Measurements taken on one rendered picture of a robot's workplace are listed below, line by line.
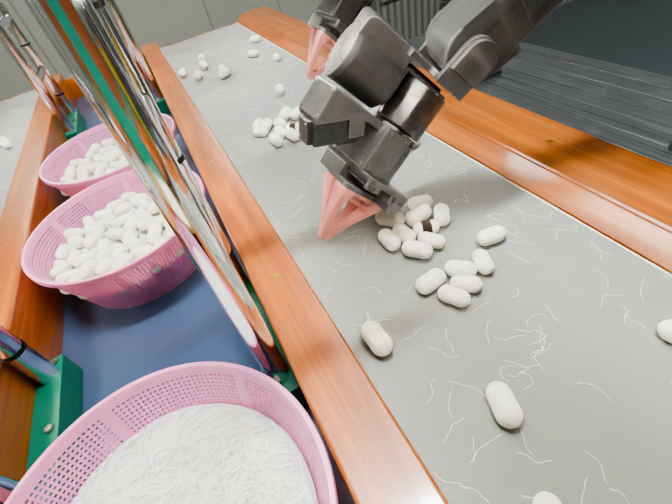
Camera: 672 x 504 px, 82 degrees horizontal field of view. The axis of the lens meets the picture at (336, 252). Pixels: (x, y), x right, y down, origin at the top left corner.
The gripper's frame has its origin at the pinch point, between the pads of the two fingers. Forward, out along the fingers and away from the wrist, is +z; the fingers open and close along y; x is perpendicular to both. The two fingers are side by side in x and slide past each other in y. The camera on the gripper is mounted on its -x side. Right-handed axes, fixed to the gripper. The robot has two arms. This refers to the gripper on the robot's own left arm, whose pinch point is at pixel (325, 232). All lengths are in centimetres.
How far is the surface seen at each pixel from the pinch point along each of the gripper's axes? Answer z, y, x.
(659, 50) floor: -143, -103, 222
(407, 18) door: -85, -206, 131
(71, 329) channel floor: 33.1, -14.3, -17.3
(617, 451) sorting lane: -4.4, 32.5, 6.3
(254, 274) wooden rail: 7.1, 1.8, -6.9
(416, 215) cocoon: -7.9, 4.3, 6.6
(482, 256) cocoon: -8.9, 13.8, 7.9
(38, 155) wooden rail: 29, -60, -26
